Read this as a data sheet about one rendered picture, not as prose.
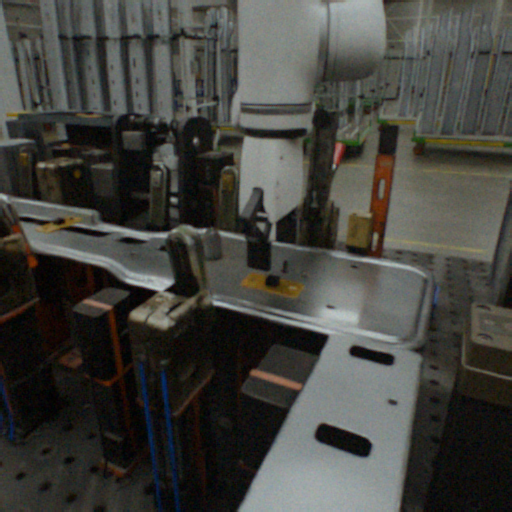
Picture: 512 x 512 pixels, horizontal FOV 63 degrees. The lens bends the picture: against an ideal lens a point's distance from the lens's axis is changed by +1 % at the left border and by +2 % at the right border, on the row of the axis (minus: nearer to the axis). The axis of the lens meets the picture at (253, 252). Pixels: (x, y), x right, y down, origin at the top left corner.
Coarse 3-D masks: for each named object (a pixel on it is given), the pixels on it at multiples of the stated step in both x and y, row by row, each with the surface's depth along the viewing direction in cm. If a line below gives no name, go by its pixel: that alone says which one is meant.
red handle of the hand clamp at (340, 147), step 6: (336, 144) 77; (342, 144) 77; (336, 150) 76; (342, 150) 76; (336, 156) 75; (336, 162) 75; (336, 168) 75; (318, 192) 72; (318, 198) 71; (312, 204) 70; (318, 204) 70; (312, 210) 71; (318, 210) 71
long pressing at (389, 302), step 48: (48, 240) 73; (96, 240) 73; (144, 240) 74; (240, 240) 73; (144, 288) 59; (240, 288) 57; (336, 288) 57; (384, 288) 57; (432, 288) 58; (384, 336) 47
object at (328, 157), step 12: (312, 120) 64; (324, 120) 63; (336, 120) 66; (312, 132) 67; (324, 132) 67; (336, 132) 67; (312, 144) 68; (324, 144) 68; (312, 156) 68; (324, 156) 68; (312, 168) 69; (324, 168) 69; (312, 180) 70; (324, 180) 68; (312, 192) 71; (324, 192) 69; (324, 204) 69; (324, 216) 70
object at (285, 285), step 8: (248, 280) 58; (256, 280) 58; (264, 280) 58; (272, 280) 56; (280, 280) 58; (288, 280) 58; (256, 288) 57; (264, 288) 56; (272, 288) 56; (280, 288) 56; (288, 288) 56; (296, 288) 56; (296, 296) 55
